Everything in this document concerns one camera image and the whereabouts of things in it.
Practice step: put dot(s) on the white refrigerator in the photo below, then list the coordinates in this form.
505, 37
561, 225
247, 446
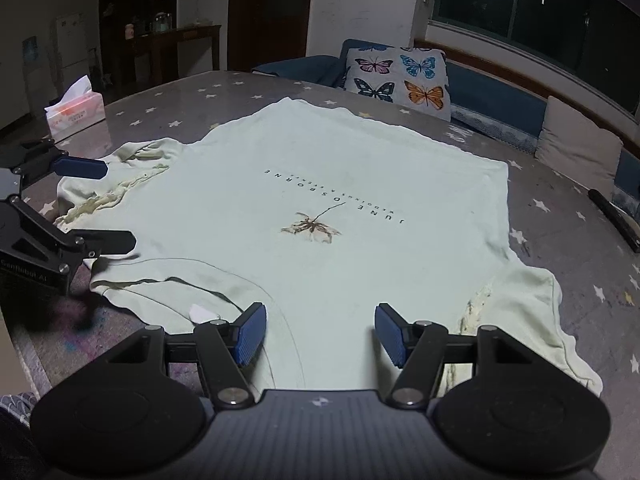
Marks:
70, 45

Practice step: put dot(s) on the black rolled tube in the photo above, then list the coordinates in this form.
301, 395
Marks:
612, 215

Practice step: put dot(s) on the blue sofa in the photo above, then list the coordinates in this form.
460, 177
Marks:
500, 105

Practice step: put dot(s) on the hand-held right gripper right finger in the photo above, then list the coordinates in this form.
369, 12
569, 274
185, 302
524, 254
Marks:
391, 336

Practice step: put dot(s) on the dark wooden door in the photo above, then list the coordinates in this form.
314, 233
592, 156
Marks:
270, 10

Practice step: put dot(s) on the dark window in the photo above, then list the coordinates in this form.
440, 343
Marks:
550, 10

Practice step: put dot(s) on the dark wooden side table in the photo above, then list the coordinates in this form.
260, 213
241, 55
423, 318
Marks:
175, 37

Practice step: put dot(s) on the grey star-printed tablecloth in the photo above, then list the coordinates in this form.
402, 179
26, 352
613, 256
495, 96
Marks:
550, 240

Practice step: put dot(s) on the dark wooden shelf cabinet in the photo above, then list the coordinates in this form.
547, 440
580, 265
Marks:
115, 10

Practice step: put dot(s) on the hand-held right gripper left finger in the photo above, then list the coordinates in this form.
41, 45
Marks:
250, 336

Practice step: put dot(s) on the pale green t-shirt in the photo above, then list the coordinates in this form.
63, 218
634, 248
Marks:
320, 170

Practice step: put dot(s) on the butterfly print pillow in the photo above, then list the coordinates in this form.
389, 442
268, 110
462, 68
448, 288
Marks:
395, 80

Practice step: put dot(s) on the beige cushion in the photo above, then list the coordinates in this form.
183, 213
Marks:
575, 150

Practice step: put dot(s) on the glass jar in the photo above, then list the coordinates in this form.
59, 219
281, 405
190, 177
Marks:
162, 22

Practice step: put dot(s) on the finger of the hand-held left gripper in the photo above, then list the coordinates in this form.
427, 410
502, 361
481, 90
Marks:
82, 167
107, 242

